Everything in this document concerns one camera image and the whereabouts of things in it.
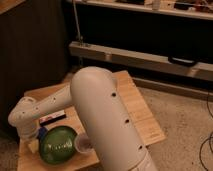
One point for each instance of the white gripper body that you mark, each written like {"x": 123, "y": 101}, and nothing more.
{"x": 28, "y": 132}

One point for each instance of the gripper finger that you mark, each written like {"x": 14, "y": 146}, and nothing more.
{"x": 42, "y": 132}

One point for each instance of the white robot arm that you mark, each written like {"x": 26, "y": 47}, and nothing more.
{"x": 94, "y": 95}

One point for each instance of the green ceramic bowl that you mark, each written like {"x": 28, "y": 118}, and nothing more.
{"x": 57, "y": 145}

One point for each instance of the black and white box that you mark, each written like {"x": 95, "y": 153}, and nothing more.
{"x": 45, "y": 120}

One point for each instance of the clear plastic cup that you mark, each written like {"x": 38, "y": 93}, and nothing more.
{"x": 83, "y": 144}

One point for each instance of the metal stand pole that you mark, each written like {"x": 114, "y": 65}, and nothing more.
{"x": 79, "y": 36}

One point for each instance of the wooden shelf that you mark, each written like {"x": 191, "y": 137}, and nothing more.
{"x": 148, "y": 9}

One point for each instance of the grey case with handle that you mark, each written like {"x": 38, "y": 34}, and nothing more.
{"x": 140, "y": 60}

